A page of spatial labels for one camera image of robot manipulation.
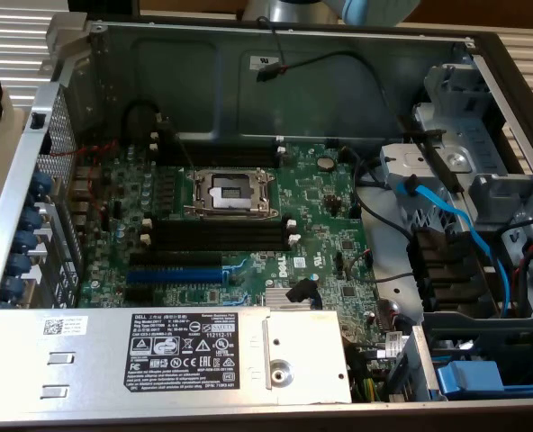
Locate green motherboard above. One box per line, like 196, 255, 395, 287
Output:
72, 139, 384, 338

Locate grey metal PC case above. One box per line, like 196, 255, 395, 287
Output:
0, 12, 533, 427

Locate blue plastic disk caddy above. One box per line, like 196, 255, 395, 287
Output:
435, 359, 533, 401

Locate RAM slot white latches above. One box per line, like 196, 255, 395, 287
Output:
140, 233, 300, 252
140, 219, 293, 237

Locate grey metal disk bay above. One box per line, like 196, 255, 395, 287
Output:
380, 62, 533, 316

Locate black plastic bay rail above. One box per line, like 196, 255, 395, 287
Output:
396, 114, 465, 194

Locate silver chip heat sink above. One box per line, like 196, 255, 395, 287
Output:
266, 287, 324, 311

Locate blue expansion slot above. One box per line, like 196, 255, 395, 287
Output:
125, 265, 225, 284

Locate yellow green power wires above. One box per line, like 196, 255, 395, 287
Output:
354, 376, 384, 403

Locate black looped cable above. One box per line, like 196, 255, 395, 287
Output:
121, 99, 160, 145

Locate long black expansion slot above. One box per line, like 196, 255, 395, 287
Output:
128, 250, 225, 267

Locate blue disk wire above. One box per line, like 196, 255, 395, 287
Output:
394, 179, 513, 316

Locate blue slot retainer clip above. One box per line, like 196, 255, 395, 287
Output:
0, 274, 27, 298
21, 206, 45, 230
28, 170, 54, 199
14, 229, 41, 253
7, 252, 32, 275

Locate black ribbed disk carrier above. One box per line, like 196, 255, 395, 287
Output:
408, 227, 491, 312

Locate silver CPU socket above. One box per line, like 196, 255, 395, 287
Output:
183, 166, 282, 221

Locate red black twisted wire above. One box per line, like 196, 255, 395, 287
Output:
50, 138, 120, 215

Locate black wire with connector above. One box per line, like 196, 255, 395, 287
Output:
253, 15, 389, 113

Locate short black expansion slot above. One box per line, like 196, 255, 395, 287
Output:
122, 285, 156, 302

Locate silver power supply black label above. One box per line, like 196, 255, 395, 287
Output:
0, 306, 354, 406

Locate black angled wire connector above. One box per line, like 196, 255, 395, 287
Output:
285, 277, 318, 303

